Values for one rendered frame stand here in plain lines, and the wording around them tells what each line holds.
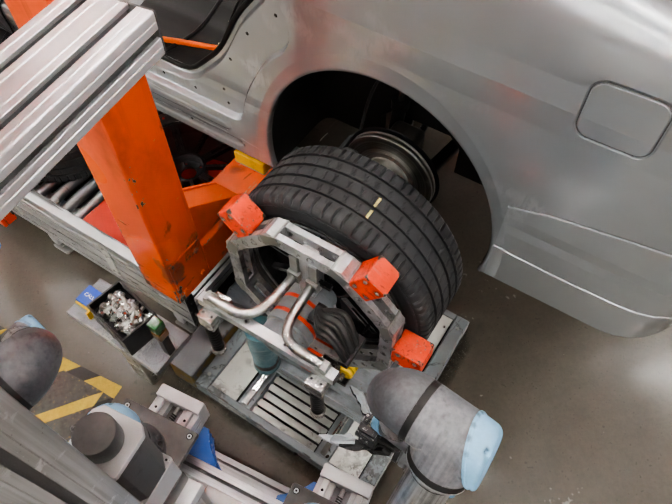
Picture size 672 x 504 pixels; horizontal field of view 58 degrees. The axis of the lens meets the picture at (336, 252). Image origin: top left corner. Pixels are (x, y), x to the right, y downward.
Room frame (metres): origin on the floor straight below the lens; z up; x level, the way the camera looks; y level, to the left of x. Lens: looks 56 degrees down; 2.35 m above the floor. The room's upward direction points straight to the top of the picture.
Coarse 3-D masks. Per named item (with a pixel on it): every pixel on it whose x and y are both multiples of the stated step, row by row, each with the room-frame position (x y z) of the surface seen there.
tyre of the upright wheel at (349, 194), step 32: (288, 160) 1.15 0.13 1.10; (320, 160) 1.09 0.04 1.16; (352, 160) 1.08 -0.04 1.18; (256, 192) 1.04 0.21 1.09; (288, 192) 0.99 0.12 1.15; (320, 192) 0.97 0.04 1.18; (352, 192) 0.97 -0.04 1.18; (384, 192) 0.98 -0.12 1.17; (416, 192) 1.00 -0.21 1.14; (320, 224) 0.90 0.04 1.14; (352, 224) 0.88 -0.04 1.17; (384, 224) 0.89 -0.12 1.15; (416, 224) 0.91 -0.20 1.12; (256, 256) 1.04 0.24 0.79; (384, 256) 0.81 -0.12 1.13; (416, 256) 0.84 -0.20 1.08; (448, 256) 0.89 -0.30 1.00; (416, 288) 0.77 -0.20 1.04; (448, 288) 0.84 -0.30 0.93; (416, 320) 0.74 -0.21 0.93
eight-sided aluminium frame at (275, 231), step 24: (240, 240) 0.94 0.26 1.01; (264, 240) 0.89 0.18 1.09; (288, 240) 0.86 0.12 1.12; (312, 240) 0.86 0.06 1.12; (240, 264) 0.95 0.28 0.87; (312, 264) 0.81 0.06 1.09; (336, 264) 0.79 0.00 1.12; (360, 264) 0.80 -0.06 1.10; (264, 288) 0.97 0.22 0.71; (384, 312) 0.74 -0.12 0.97; (384, 336) 0.69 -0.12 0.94; (336, 360) 0.77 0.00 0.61; (360, 360) 0.73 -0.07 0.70; (384, 360) 0.69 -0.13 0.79
